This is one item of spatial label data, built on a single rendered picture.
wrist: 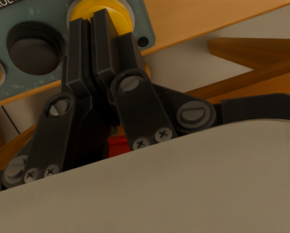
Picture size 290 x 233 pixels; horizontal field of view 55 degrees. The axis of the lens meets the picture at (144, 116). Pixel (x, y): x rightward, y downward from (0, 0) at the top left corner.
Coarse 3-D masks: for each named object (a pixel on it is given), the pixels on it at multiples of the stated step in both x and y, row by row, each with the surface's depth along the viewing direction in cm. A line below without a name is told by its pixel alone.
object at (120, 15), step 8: (88, 0) 12; (96, 0) 12; (104, 0) 12; (112, 0) 12; (80, 8) 12; (88, 8) 12; (96, 8) 12; (112, 8) 12; (120, 8) 12; (72, 16) 12; (80, 16) 12; (88, 16) 12; (112, 16) 12; (120, 16) 12; (128, 16) 13; (120, 24) 13; (128, 24) 13; (120, 32) 13
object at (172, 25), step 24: (144, 0) 16; (168, 0) 16; (192, 0) 16; (216, 0) 16; (240, 0) 16; (264, 0) 16; (288, 0) 16; (168, 24) 16; (192, 24) 16; (216, 24) 16; (24, 96) 18
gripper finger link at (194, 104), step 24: (96, 24) 10; (96, 48) 10; (120, 48) 10; (96, 72) 9; (120, 72) 10; (168, 96) 8; (192, 96) 8; (120, 120) 10; (192, 120) 7; (216, 120) 8
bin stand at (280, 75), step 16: (224, 48) 76; (240, 48) 61; (256, 48) 51; (272, 48) 44; (288, 48) 40; (144, 64) 99; (240, 64) 65; (256, 64) 53; (272, 64) 31; (288, 64) 29; (224, 80) 32; (240, 80) 29; (256, 80) 27; (272, 80) 26; (288, 80) 26; (208, 96) 28; (224, 96) 27; (240, 96) 27
